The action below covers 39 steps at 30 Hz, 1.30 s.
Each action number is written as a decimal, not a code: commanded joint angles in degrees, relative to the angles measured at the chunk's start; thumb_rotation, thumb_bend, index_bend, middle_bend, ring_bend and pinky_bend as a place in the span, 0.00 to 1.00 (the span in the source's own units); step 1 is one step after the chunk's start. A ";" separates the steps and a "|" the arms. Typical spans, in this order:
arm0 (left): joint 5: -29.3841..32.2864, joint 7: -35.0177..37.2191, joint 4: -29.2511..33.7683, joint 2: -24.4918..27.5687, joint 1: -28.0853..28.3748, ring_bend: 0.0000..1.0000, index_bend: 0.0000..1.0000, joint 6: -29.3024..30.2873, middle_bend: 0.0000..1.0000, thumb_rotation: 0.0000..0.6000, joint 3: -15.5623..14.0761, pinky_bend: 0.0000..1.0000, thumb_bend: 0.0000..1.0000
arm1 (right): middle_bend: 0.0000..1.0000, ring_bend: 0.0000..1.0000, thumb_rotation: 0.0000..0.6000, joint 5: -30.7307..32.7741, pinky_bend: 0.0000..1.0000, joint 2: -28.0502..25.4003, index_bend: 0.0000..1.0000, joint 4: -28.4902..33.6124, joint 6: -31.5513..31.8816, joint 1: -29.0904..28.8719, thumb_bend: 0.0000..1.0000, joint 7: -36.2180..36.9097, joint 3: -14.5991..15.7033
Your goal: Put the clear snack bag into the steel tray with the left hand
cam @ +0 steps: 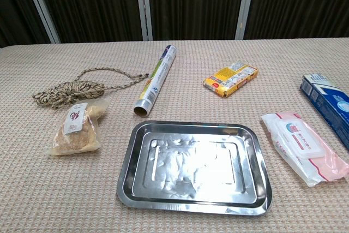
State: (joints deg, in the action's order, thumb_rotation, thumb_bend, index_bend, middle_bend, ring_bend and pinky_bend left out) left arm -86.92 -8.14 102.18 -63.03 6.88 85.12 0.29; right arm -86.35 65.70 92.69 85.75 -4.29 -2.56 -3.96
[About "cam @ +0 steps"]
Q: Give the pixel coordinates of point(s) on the blue and white box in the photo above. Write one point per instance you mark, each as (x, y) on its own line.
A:
(327, 102)

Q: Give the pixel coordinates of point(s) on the yellow biscuit packet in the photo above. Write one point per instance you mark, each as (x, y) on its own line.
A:
(230, 80)

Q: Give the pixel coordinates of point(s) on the clear bag of brown food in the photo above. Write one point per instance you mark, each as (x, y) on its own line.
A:
(77, 137)

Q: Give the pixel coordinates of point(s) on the pink wet wipes pack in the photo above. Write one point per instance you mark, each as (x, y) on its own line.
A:
(300, 148)

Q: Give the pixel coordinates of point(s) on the dark ribbed partition panel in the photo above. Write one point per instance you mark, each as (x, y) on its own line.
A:
(92, 6)
(195, 5)
(13, 12)
(300, 3)

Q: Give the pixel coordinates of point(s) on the beige woven tablecloth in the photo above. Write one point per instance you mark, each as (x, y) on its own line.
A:
(81, 189)

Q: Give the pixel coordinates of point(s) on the grey metal partition post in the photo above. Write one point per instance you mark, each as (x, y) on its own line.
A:
(245, 5)
(41, 6)
(143, 5)

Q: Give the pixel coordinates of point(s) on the rectangular metal tray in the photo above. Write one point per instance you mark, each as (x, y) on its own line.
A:
(191, 167)

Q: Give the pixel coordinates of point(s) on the cling film roll tube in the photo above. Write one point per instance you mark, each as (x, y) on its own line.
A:
(156, 78)

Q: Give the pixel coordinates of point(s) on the bundle of braided twine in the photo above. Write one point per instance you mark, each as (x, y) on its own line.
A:
(71, 92)

